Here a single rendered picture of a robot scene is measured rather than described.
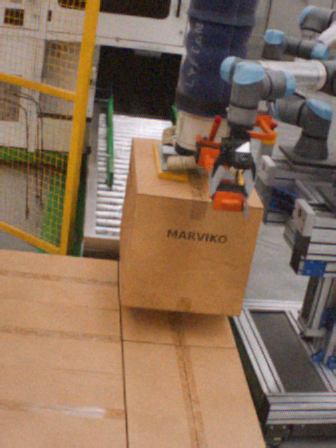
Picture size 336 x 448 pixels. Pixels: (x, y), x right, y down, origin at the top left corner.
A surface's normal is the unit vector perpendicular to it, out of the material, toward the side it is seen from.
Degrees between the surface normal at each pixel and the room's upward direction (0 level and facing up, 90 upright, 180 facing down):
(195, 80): 74
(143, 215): 90
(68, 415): 0
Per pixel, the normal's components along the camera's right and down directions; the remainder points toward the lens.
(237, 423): 0.14, -0.91
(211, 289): 0.07, 0.40
